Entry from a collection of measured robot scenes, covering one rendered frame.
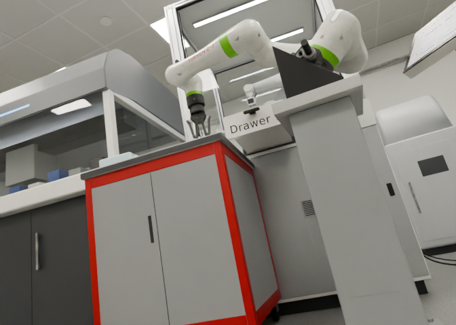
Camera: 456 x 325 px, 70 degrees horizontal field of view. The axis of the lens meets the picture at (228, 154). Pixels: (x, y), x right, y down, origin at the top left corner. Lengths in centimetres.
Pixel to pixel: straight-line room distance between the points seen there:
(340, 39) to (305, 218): 87
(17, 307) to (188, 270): 128
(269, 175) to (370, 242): 85
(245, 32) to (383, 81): 395
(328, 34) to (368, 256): 73
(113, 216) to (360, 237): 89
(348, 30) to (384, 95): 395
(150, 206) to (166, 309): 36
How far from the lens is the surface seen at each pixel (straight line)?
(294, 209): 169
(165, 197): 124
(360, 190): 102
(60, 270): 206
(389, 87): 521
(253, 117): 147
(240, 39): 147
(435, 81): 530
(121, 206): 134
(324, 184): 102
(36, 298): 217
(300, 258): 169
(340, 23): 125
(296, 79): 110
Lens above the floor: 32
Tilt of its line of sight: 17 degrees up
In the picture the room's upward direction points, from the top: 12 degrees counter-clockwise
